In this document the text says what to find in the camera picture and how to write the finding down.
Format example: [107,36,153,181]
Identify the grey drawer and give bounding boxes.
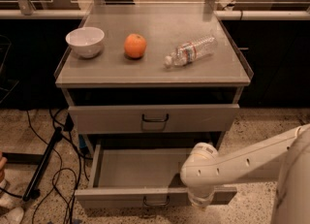
[69,104,239,134]
[75,141,238,209]

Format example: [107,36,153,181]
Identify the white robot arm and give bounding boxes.
[180,124,310,224]

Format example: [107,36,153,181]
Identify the grey drawer cabinet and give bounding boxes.
[56,4,253,146]

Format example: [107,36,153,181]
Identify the grey top drawer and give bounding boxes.
[69,104,239,134]

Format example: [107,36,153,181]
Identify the orange fruit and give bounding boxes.
[124,34,147,58]

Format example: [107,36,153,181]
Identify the clear plastic water bottle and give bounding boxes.
[164,34,217,68]

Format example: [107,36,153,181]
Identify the white ceramic bowl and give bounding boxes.
[65,27,105,58]

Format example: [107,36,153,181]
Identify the black metal stand leg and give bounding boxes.
[22,127,62,202]

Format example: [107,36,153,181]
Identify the white shoe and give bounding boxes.
[0,208,24,224]

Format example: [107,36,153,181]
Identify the white counter rail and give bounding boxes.
[0,10,310,20]

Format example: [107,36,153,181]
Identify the black floor cable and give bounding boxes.
[25,108,91,224]

